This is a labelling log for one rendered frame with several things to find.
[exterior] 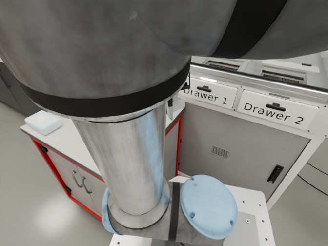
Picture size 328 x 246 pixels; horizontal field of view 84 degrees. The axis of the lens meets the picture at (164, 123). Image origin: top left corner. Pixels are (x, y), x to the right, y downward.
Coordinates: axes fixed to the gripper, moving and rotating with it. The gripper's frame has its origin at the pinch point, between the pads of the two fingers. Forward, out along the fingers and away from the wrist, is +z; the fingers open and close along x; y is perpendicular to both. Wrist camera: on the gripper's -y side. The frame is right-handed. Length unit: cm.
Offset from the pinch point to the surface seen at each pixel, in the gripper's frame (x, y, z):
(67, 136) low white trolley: 25, -43, 12
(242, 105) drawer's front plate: 17.9, 39.3, 6.3
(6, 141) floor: 140, -148, 50
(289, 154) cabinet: 10, 62, 33
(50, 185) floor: 80, -88, 72
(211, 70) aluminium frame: 26.0, 27.1, -10.6
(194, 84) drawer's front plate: 32.0, 20.5, -4.1
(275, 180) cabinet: 16, 62, 53
